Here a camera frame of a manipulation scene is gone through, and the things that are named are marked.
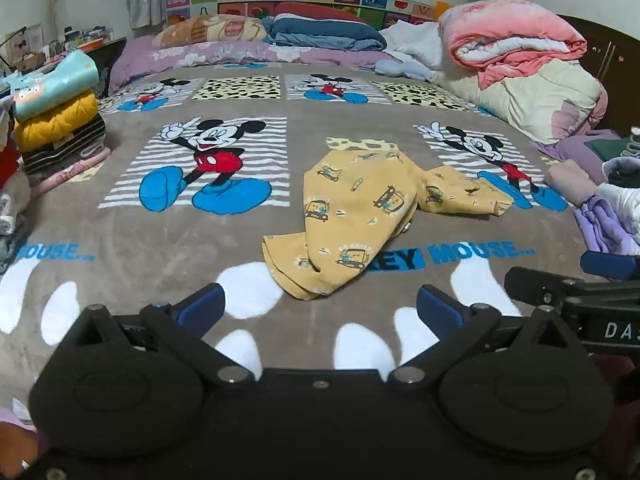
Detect grey white garment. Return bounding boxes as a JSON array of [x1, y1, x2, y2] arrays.
[[0, 180, 33, 271]]

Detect pink white quilt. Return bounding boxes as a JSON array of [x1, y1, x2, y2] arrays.
[[437, 0, 588, 91]]

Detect cartoon printed blanket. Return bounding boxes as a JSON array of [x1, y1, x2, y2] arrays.
[[0, 60, 601, 411]]

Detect white fuzzy cloth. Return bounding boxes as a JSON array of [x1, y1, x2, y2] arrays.
[[596, 182, 640, 236]]

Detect blue folded blanket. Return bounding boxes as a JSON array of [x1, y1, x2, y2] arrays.
[[262, 12, 388, 52]]

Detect teal folded garment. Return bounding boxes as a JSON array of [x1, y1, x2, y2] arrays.
[[7, 50, 101, 121]]

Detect dark green cloth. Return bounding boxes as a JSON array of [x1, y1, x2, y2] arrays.
[[587, 137, 628, 158]]

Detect person's purple clothing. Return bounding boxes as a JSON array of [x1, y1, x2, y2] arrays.
[[574, 194, 640, 256]]

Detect colourful picture headboard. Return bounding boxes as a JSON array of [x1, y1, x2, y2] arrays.
[[165, 0, 436, 28]]

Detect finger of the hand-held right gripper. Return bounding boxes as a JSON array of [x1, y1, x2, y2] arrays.
[[580, 251, 640, 281], [504, 266, 568, 307]]

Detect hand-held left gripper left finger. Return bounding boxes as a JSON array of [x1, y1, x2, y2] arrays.
[[65, 282, 257, 390]]

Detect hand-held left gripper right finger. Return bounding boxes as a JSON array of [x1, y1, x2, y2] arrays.
[[387, 284, 583, 392]]

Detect red garment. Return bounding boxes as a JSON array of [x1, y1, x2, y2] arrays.
[[0, 137, 23, 193]]

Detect yellow knit sweater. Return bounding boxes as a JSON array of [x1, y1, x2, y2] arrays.
[[14, 91, 100, 152]]

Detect yellow printed pants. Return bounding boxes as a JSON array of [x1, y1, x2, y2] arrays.
[[261, 149, 516, 302]]

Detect purple garment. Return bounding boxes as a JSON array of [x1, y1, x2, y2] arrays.
[[532, 130, 623, 186]]

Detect dark low shelf with items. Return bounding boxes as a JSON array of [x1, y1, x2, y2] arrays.
[[0, 25, 108, 78]]

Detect dark desk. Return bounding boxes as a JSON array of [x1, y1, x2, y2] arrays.
[[75, 35, 128, 101]]

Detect dark wooden wardrobe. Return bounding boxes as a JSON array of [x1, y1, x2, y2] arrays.
[[555, 14, 640, 136]]

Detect cream quilt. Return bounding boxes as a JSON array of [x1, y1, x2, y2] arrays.
[[432, 57, 608, 146]]

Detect black striped folded garment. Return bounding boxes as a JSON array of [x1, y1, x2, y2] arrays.
[[22, 116, 108, 173]]

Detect pink folded garment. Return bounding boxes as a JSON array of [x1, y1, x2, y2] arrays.
[[27, 147, 112, 198]]

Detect light blue cloth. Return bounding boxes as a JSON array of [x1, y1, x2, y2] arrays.
[[375, 57, 436, 81]]

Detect orange printed pillow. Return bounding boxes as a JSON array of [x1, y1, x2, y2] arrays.
[[152, 14, 268, 50]]

